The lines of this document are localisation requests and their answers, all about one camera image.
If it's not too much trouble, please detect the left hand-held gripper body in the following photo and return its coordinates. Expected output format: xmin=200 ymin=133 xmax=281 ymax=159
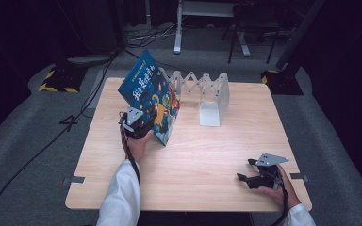
xmin=118 ymin=106 xmax=156 ymax=140

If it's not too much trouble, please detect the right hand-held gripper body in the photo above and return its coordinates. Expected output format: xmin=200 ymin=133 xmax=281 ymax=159
xmin=254 ymin=153 xmax=290 ymax=190

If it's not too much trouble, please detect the blue picture book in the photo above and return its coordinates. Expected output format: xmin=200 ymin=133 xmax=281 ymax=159
xmin=117 ymin=49 xmax=182 ymax=147

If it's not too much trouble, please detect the white expandable bookend rack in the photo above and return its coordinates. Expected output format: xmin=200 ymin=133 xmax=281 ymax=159
xmin=158 ymin=67 xmax=231 ymax=127

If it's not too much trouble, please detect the person's right hand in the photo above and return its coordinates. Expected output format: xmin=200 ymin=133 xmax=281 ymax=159
xmin=257 ymin=164 xmax=301 ymax=211

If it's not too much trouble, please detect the person's left hand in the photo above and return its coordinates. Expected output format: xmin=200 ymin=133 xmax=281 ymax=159
xmin=126 ymin=130 xmax=155 ymax=164

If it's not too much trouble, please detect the grey tape strip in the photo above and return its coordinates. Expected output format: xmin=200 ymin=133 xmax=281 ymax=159
xmin=63 ymin=176 xmax=86 ymax=186
xmin=290 ymin=172 xmax=309 ymax=183

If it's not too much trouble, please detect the person's right white sleeve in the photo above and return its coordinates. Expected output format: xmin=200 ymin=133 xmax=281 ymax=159
xmin=282 ymin=202 xmax=317 ymax=226

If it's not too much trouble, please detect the person's white sleeve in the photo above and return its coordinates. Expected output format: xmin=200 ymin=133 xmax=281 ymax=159
xmin=282 ymin=202 xmax=317 ymax=226
xmin=95 ymin=159 xmax=142 ymax=226

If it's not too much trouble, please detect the person's left white sleeve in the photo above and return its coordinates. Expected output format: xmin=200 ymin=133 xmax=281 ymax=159
xmin=95 ymin=159 xmax=142 ymax=226

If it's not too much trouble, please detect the striped black stand base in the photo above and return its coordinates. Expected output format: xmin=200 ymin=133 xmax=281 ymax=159
xmin=261 ymin=69 xmax=304 ymax=96
xmin=38 ymin=64 xmax=89 ymax=93

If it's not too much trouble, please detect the black chair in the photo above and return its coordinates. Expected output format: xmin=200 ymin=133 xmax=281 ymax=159
xmin=221 ymin=3 xmax=282 ymax=65

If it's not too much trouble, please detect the slanted dark metal pole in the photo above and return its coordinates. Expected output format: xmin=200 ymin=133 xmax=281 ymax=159
xmin=276 ymin=0 xmax=326 ymax=72

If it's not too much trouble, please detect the left hand-held gripper cable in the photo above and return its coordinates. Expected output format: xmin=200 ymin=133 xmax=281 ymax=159
xmin=119 ymin=114 xmax=140 ymax=185

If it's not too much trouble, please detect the hand-held gripper cable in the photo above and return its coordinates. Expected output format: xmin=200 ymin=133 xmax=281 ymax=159
xmin=119 ymin=114 xmax=140 ymax=185
xmin=270 ymin=183 xmax=290 ymax=226

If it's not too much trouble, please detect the right hand-held gripper cable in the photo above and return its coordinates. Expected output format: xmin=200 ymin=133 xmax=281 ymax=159
xmin=270 ymin=183 xmax=290 ymax=226

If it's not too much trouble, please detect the bundle of floor cables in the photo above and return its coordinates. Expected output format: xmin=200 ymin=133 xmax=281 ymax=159
xmin=125 ymin=23 xmax=183 ymax=48

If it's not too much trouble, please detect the grey round base plate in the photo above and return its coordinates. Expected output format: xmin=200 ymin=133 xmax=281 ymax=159
xmin=65 ymin=55 xmax=116 ymax=67

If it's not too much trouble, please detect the white desk frame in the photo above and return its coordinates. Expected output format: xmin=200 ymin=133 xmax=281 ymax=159
xmin=173 ymin=0 xmax=252 ymax=58

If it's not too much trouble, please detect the long black floor cable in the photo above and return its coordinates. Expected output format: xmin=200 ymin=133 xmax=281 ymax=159
xmin=0 ymin=50 xmax=121 ymax=226

